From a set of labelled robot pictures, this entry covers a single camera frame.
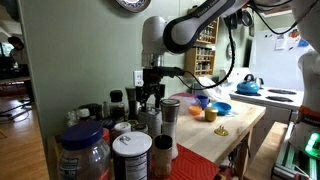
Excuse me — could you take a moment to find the dark pepper grinder silver top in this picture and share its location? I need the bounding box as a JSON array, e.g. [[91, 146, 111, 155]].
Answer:
[[124, 86, 139, 121]]

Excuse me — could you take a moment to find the white plastic bag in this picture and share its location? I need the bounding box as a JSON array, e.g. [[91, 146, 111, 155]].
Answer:
[[191, 76, 231, 104]]

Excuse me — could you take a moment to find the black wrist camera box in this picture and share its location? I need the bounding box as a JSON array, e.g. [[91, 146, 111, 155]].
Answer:
[[143, 65, 186, 79]]

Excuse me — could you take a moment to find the small jar dark lid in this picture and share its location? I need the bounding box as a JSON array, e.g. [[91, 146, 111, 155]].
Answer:
[[131, 122, 149, 135]]

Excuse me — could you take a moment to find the clear plastic bag pink zip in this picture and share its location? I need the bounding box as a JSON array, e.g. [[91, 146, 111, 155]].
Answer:
[[168, 92, 202, 115]]

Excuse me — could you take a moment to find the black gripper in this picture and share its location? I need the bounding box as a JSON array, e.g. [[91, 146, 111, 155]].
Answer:
[[135, 76, 167, 113]]

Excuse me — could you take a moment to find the glass bottle black cap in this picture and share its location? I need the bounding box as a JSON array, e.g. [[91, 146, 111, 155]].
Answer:
[[109, 89, 126, 123]]

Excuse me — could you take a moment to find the grey Vietnam coffee bag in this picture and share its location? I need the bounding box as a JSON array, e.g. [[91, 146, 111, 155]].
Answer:
[[137, 105, 163, 139]]

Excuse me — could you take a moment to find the white wall outlet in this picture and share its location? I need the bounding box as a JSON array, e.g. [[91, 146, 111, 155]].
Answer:
[[133, 70, 145, 88]]

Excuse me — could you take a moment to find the dark canister white lid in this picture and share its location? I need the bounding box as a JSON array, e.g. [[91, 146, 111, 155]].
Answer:
[[111, 131, 153, 180]]

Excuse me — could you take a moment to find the dark blue mug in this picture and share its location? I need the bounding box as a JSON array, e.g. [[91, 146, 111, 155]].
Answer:
[[195, 94, 211, 110]]

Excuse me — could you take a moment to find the jar with red lid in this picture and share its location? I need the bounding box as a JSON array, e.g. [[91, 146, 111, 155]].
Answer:
[[101, 128, 111, 148]]

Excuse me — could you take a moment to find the black kitchen container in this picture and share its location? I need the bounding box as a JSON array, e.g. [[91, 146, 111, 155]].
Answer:
[[77, 103, 103, 122]]

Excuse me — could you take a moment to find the clear glass jar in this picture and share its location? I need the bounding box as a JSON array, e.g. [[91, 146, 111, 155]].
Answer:
[[65, 109, 79, 128]]

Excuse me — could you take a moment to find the orange round container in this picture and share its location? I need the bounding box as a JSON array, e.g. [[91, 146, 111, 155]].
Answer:
[[187, 105, 204, 117]]

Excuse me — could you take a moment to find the yellow cup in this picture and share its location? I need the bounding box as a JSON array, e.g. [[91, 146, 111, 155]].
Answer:
[[204, 106, 219, 123]]

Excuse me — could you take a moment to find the person in white shirt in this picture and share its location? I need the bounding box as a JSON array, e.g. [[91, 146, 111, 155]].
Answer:
[[6, 35, 34, 103]]

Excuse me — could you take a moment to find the red-lid spice jar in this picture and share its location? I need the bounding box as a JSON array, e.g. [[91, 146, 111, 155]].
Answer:
[[153, 134, 174, 179]]

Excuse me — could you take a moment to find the white electric stove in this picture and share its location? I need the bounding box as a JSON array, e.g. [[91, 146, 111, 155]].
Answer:
[[218, 68, 306, 111]]

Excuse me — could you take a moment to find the blue paper sheet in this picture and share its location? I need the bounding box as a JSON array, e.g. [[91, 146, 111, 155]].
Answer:
[[297, 37, 310, 48]]

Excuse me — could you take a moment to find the small jar white lid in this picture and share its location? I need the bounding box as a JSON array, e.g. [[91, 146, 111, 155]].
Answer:
[[112, 121, 132, 139]]

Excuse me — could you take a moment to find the small black hanging pan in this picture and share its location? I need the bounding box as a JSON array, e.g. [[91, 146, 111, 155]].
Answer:
[[241, 8, 255, 28]]

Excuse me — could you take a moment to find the small gold metal object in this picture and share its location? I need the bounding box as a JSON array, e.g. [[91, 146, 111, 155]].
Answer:
[[213, 125, 230, 137]]

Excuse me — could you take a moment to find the red ribbed mat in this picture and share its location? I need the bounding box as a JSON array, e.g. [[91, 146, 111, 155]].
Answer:
[[149, 143, 221, 180]]

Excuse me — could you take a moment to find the blue bowl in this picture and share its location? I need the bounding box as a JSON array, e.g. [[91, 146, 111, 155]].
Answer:
[[211, 101, 232, 117]]

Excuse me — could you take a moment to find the tall salt grinder silver top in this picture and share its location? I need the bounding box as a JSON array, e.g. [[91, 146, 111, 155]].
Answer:
[[159, 98, 181, 160]]

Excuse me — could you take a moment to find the jar with dark blue lid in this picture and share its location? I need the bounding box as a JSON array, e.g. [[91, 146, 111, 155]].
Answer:
[[99, 118, 116, 131]]

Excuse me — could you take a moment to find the bottle with white cap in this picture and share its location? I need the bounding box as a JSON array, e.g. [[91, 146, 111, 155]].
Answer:
[[77, 108, 92, 124]]

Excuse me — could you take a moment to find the blue kettle black handle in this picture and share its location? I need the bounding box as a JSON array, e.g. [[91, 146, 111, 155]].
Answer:
[[236, 73, 261, 95]]

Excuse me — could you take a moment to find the large plastic jar blue lid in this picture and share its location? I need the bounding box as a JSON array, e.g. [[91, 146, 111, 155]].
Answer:
[[57, 121, 112, 180]]

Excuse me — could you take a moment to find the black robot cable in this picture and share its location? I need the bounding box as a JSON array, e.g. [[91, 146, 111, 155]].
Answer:
[[174, 0, 318, 90]]

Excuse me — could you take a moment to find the round wall clock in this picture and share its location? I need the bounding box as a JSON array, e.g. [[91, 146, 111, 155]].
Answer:
[[226, 41, 235, 61]]

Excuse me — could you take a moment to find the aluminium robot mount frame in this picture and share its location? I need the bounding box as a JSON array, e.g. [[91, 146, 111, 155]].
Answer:
[[271, 131, 320, 180]]

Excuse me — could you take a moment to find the large black frying pan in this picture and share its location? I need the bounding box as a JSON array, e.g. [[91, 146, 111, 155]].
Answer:
[[223, 12, 239, 30]]

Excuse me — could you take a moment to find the small thin clear bottle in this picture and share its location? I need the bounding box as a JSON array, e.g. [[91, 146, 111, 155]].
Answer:
[[102, 101, 110, 119]]

